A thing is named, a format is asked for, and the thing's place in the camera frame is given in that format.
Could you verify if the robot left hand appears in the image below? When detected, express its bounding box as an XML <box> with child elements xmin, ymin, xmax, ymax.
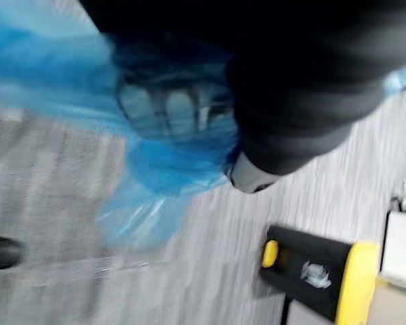
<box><xmin>79</xmin><ymin>0</ymin><xmax>406</xmax><ymax>194</ymax></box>

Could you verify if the robot dark foot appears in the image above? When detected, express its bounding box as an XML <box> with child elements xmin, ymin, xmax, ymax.
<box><xmin>0</xmin><ymin>234</ymin><xmax>23</xmax><ymax>271</ymax></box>

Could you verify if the white cabinet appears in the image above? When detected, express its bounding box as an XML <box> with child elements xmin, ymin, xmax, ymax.
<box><xmin>378</xmin><ymin>210</ymin><xmax>406</xmax><ymax>293</ymax></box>

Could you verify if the blue plastic trash bag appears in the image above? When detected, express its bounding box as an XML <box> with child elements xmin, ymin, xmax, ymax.
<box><xmin>0</xmin><ymin>8</ymin><xmax>406</xmax><ymax>253</ymax></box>

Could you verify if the black and yellow trash can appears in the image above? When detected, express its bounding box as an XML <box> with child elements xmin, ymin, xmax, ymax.
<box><xmin>258</xmin><ymin>225</ymin><xmax>382</xmax><ymax>325</ymax></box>

